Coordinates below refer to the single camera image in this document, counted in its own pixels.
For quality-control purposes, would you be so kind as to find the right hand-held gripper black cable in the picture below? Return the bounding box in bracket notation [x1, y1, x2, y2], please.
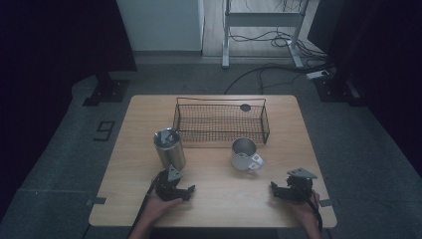
[304, 189, 324, 233]

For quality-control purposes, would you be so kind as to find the long black floor cable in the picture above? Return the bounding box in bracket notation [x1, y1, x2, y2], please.
[223, 62, 334, 96]

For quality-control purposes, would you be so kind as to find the tangle of black floor cables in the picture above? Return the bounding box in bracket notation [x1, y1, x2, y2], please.
[228, 28, 330, 68]

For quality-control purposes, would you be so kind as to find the tall stainless steel tumbler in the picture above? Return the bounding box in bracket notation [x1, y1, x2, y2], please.
[152, 126, 187, 172]

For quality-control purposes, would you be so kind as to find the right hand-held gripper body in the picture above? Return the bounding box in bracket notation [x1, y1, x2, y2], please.
[286, 167, 318, 203]

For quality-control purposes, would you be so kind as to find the person's left hand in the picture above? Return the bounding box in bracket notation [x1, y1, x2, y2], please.
[141, 193, 184, 225]

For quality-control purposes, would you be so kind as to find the white power strip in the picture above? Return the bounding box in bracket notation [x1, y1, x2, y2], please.
[305, 69, 330, 81]

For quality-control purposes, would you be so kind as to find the black curtain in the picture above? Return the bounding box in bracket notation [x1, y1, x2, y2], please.
[308, 0, 422, 177]
[0, 0, 137, 220]

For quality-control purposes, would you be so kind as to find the white metal desk frame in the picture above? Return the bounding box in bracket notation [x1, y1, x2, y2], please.
[221, 0, 312, 70]

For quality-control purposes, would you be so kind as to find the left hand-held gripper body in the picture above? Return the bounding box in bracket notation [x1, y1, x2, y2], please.
[154, 164, 185, 202]

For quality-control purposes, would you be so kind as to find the black wire mesh basket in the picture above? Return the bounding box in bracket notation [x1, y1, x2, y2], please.
[172, 97, 271, 146]

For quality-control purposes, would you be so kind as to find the stainless steel mug with handle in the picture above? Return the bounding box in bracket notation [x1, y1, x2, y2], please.
[231, 136, 266, 172]

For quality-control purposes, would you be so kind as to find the black stand base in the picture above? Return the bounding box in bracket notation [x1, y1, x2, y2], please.
[82, 71, 130, 108]
[313, 75, 366, 108]

